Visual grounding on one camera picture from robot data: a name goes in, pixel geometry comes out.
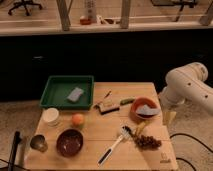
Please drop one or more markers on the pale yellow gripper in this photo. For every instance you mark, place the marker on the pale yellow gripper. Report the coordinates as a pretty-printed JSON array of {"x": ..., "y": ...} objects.
[{"x": 168, "y": 116}]

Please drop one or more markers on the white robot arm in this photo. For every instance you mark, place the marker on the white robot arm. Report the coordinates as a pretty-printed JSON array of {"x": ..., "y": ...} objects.
[{"x": 185, "y": 83}]

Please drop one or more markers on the grey cloth in bowl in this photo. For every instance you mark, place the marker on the grey cloth in bowl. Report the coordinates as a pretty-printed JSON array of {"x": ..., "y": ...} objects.
[{"x": 146, "y": 110}]

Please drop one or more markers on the orange bowl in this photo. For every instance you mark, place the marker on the orange bowl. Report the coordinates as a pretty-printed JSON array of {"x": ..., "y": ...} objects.
[{"x": 140, "y": 102}]

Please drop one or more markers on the yellow banana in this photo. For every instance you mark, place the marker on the yellow banana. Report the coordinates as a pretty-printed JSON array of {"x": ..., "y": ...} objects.
[{"x": 140, "y": 127}]

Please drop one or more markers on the bunch of dark grapes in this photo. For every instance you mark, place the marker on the bunch of dark grapes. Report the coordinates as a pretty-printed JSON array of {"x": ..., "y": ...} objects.
[{"x": 147, "y": 142}]

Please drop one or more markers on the green cucumber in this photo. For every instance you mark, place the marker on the green cucumber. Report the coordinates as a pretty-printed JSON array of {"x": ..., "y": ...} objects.
[{"x": 127, "y": 101}]

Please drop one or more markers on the orange fruit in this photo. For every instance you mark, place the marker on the orange fruit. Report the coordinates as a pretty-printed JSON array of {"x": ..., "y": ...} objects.
[{"x": 77, "y": 119}]

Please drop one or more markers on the grey sponge in tray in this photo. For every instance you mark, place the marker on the grey sponge in tray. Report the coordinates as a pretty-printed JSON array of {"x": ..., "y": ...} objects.
[{"x": 75, "y": 94}]

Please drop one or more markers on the dark brown bowl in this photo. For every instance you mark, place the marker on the dark brown bowl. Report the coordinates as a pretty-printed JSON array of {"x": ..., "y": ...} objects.
[{"x": 69, "y": 143}]

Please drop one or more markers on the green plastic tray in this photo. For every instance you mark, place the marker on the green plastic tray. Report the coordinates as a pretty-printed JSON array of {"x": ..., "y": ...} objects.
[{"x": 59, "y": 87}]

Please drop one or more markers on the white plastic cup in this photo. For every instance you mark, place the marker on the white plastic cup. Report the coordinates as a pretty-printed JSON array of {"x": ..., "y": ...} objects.
[{"x": 51, "y": 116}]

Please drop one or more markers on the red object on shelf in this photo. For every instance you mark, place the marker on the red object on shelf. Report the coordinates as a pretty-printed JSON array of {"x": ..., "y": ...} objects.
[{"x": 85, "y": 21}]

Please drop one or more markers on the small metal cup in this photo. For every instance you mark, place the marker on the small metal cup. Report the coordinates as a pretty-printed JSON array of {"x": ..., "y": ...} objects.
[{"x": 39, "y": 143}]

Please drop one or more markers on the black stand at left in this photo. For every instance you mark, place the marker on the black stand at left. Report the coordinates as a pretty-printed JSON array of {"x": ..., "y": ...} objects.
[{"x": 15, "y": 143}]

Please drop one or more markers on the black office chair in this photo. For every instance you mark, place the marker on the black office chair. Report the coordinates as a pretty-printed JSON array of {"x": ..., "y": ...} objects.
[{"x": 25, "y": 4}]

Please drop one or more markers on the white handled dish brush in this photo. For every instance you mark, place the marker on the white handled dish brush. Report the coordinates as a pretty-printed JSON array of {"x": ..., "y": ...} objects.
[{"x": 125, "y": 133}]

